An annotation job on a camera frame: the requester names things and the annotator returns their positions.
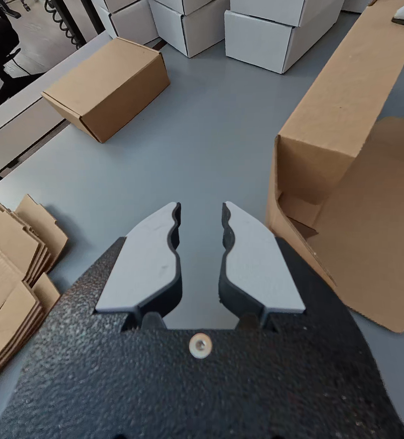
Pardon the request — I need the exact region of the black coiled cable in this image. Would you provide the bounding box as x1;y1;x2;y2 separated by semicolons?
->
53;0;81;47

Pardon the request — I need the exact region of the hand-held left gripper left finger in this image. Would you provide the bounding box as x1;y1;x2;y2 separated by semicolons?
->
95;201;183;323

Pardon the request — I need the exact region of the brown cardboard box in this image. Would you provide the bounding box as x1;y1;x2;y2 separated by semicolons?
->
42;37;170;143
266;0;404;334

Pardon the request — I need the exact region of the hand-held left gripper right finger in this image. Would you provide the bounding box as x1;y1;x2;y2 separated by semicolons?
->
218;201;306;324

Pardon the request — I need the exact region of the closed brown cardboard box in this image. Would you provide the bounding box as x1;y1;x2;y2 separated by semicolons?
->
42;37;170;143

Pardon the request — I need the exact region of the pile of white boxes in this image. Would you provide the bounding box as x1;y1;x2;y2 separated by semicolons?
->
96;0;346;75

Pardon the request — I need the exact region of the stack of flat cardboard sheets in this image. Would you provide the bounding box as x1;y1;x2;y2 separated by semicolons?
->
0;194;69;389

